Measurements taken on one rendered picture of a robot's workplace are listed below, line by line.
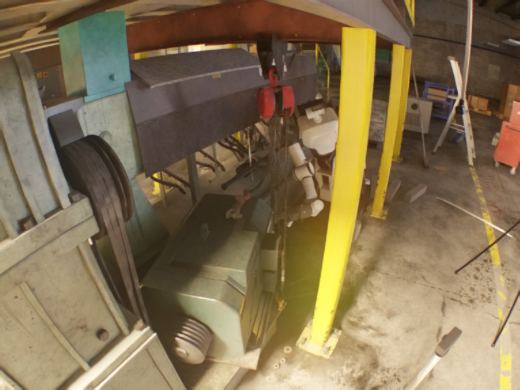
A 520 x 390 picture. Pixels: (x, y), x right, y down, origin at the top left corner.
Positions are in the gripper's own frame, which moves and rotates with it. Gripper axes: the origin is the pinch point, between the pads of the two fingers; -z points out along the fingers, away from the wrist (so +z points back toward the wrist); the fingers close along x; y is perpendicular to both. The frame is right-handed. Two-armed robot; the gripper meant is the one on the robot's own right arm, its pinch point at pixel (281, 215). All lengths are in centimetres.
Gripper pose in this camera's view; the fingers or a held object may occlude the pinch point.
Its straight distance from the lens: 175.0
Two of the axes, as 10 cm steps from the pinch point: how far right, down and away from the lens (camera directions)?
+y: -0.2, -8.7, -4.9
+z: 9.5, -1.7, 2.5
